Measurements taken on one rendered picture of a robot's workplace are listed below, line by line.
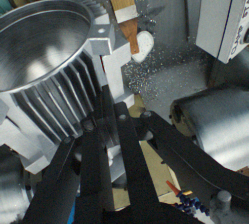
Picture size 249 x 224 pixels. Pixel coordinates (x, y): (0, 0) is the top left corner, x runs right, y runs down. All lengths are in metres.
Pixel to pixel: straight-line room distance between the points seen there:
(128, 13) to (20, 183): 0.48
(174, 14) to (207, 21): 0.30
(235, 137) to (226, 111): 0.06
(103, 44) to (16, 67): 0.18
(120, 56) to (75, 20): 0.08
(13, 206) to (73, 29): 0.43
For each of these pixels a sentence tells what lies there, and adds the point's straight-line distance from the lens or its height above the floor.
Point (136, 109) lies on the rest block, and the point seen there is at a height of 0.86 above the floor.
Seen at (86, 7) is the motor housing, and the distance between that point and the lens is 0.24.
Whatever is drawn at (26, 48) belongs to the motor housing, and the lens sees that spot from 0.33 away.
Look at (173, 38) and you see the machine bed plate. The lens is 0.58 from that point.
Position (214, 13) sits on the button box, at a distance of 0.23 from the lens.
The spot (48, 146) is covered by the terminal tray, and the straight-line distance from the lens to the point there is 0.23.
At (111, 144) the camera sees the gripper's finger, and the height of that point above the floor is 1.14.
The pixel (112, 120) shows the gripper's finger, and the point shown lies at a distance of 0.15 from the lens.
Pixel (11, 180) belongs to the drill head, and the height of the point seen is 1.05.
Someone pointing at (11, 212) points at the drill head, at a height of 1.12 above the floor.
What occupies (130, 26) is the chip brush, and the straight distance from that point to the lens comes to 0.50.
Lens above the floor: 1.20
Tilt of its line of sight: 34 degrees down
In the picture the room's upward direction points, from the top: 162 degrees clockwise
